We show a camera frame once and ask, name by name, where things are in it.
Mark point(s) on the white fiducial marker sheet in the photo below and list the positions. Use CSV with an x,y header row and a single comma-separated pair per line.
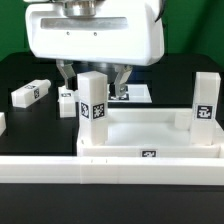
x,y
135,93

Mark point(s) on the white fence front bar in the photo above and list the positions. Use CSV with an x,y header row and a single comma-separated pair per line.
x,y
111,170

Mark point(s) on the white desk tabletop tray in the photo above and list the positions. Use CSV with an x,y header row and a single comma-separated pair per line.
x,y
152,133

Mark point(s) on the white fence left bar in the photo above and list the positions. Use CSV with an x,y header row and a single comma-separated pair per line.
x,y
2,123

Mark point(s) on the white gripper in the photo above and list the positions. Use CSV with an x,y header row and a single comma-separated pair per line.
x,y
119,32

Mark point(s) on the white fence bar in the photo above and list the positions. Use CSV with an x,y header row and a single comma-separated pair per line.
x,y
2,123
111,170

